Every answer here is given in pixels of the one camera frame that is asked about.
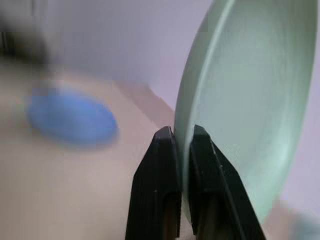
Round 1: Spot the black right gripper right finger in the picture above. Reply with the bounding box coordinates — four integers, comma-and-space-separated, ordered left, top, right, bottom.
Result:
188, 124, 268, 240

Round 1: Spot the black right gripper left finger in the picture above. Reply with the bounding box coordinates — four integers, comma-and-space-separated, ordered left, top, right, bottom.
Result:
125, 125, 183, 240

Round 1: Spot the green plate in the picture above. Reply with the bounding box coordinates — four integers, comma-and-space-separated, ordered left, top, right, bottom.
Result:
173, 0, 319, 240

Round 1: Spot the blue plate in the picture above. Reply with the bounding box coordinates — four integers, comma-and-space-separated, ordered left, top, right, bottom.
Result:
26, 86, 119, 150

